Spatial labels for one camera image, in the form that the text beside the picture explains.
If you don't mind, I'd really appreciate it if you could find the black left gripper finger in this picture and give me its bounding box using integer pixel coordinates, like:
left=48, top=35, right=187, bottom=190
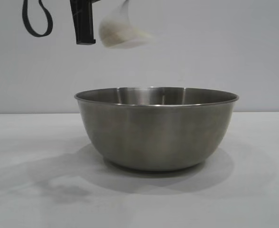
left=69, top=0, right=97, bottom=46

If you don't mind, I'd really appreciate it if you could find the translucent plastic measuring cup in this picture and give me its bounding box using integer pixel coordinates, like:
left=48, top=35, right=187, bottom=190
left=98, top=0, right=158, bottom=49

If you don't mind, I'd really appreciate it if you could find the white raw rice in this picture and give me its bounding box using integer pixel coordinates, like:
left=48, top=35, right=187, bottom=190
left=100, top=20, right=157, bottom=49

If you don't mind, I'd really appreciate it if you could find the stainless steel mixing bowl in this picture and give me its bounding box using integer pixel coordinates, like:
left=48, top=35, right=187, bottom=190
left=74, top=86, right=239, bottom=172

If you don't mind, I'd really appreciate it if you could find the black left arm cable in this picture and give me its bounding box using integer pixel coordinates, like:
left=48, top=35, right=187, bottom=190
left=22, top=0, right=54, bottom=38

